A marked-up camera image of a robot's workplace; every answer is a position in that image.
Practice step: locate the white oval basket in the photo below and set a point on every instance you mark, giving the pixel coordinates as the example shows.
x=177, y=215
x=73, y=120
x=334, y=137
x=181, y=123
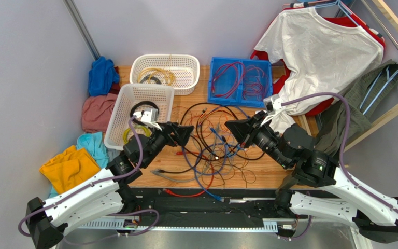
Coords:
x=179, y=71

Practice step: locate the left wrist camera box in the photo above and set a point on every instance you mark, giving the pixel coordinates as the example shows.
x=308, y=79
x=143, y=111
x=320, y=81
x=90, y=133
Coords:
x=148, y=117

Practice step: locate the blue divided bin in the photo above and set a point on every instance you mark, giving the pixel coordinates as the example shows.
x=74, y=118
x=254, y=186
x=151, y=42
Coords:
x=239, y=82

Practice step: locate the grey cloth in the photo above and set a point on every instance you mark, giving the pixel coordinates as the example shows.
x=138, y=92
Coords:
x=112, y=154

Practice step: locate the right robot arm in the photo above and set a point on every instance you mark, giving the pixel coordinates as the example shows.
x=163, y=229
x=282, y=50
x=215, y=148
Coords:
x=317, y=186

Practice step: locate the black coil in oval basket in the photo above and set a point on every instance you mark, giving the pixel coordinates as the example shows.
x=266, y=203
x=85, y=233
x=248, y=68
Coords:
x=149, y=79

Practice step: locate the white t-shirt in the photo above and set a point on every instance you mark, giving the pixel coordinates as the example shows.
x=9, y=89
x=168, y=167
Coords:
x=316, y=58

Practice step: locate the pink cloth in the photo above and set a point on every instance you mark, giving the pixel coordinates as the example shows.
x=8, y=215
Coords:
x=96, y=112

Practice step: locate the yellow cloth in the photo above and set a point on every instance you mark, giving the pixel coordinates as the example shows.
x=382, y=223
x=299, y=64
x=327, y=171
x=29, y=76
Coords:
x=69, y=169

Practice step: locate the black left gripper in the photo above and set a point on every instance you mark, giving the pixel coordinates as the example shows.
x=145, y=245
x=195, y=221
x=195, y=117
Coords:
x=181, y=134

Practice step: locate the olive green garment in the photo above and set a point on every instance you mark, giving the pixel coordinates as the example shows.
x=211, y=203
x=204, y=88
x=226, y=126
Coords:
x=363, y=96

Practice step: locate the blue cloth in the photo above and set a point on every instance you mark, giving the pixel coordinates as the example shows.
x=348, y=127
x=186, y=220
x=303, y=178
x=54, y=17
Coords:
x=102, y=76

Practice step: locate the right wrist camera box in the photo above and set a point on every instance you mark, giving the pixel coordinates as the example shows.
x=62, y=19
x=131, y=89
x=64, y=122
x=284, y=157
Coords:
x=273, y=106

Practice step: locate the white rectangular basket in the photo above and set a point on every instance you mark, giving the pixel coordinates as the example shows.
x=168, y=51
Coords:
x=129, y=96

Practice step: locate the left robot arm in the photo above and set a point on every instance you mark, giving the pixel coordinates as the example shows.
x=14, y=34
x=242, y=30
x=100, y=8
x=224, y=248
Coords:
x=47, y=222

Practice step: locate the wooden clothes rack frame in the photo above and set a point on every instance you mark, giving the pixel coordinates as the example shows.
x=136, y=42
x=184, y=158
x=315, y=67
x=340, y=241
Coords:
x=334, y=68

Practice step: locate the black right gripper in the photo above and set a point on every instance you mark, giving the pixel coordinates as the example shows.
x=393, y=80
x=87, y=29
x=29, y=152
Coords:
x=251, y=127

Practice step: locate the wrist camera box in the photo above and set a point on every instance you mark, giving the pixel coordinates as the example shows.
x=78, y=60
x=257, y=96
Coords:
x=148, y=117
x=273, y=106

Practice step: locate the cyan cloth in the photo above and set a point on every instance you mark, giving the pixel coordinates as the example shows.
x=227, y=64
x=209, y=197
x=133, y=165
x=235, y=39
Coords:
x=92, y=142

